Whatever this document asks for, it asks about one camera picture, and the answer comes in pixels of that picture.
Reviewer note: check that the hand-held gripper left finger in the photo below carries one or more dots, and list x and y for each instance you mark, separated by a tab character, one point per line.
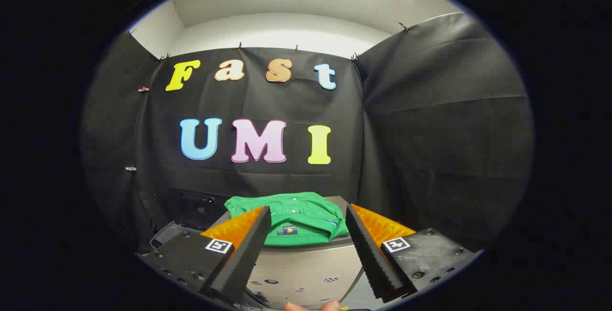
248	249

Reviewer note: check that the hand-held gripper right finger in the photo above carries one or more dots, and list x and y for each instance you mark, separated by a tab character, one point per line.
368	249

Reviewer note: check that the green shirt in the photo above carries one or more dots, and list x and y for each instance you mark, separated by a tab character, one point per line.
301	215

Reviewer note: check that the dark washing machine lid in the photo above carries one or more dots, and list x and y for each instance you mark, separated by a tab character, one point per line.
191	205

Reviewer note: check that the grey top white cabinet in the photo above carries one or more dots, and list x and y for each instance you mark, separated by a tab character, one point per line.
306	268

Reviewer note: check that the black backdrop cloth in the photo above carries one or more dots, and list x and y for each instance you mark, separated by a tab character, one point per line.
267	100

